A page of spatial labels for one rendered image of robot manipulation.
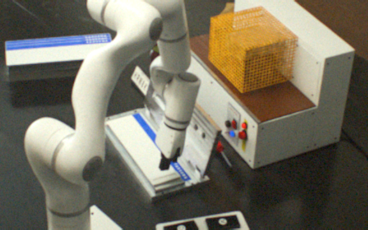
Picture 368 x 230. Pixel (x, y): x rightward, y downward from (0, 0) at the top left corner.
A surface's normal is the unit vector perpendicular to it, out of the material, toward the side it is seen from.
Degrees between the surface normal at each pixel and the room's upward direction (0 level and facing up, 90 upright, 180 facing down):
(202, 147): 75
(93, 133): 59
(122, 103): 0
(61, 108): 0
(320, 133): 90
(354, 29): 0
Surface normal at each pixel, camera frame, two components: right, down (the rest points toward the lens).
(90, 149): 0.67, -0.07
